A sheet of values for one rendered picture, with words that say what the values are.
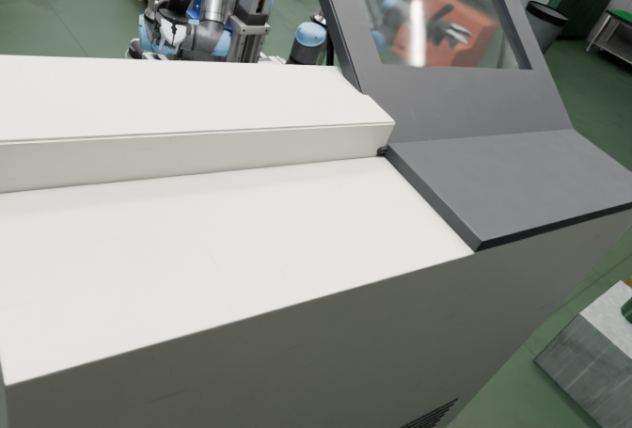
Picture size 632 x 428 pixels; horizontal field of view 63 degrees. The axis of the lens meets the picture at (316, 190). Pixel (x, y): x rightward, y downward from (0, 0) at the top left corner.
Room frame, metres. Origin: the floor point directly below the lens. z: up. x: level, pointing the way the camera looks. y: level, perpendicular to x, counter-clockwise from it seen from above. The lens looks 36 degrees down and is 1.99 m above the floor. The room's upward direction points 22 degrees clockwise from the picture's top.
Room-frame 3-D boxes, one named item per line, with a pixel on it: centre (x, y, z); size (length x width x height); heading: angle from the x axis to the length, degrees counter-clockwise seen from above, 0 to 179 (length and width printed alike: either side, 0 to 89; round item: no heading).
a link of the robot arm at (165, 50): (1.37, 0.55, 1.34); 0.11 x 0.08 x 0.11; 116
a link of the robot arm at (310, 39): (2.05, 0.26, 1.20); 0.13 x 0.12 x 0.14; 167
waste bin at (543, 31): (7.69, -2.02, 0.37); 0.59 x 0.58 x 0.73; 75
